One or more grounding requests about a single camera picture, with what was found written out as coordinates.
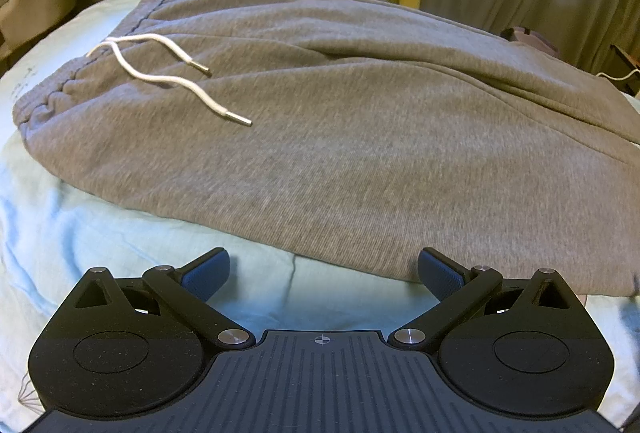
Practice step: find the grey sweatpants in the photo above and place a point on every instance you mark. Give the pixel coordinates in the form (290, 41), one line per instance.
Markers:
(354, 132)

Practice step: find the light blue mushroom bedsheet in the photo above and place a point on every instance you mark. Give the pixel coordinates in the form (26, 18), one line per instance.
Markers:
(53, 232)

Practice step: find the dark bedside object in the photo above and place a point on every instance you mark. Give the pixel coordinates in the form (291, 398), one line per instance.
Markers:
(531, 38)

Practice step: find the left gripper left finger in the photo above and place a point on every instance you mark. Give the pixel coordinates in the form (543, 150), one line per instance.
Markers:
(123, 346)

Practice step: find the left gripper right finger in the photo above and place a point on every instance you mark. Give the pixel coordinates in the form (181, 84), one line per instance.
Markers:
(522, 347)

